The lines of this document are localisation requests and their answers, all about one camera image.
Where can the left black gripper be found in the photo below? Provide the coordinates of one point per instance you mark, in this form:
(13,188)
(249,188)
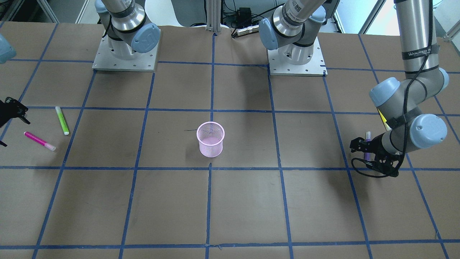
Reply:
(376,148)

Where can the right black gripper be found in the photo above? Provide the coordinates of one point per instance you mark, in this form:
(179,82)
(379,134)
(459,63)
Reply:
(8,110)

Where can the purple pen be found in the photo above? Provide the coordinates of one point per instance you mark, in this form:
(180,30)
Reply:
(367,155)

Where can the pink pen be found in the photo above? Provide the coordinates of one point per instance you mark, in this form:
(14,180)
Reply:
(39,140)

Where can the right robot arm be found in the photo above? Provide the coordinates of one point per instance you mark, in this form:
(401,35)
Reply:
(131,33)

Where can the pink mesh cup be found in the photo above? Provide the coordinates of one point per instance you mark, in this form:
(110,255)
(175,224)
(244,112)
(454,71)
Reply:
(210,136)

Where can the yellow pen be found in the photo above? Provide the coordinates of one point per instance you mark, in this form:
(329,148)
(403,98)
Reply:
(384,121)

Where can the green pen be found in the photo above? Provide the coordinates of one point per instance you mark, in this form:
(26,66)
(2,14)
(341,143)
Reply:
(62,121)

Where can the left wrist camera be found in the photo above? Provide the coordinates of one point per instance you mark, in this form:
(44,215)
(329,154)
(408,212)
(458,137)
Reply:
(388,168)

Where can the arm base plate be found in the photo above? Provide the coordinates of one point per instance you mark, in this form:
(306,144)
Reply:
(117,56)
(292,60)

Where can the aluminium frame post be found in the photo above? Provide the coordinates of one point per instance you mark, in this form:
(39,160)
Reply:
(213,15)

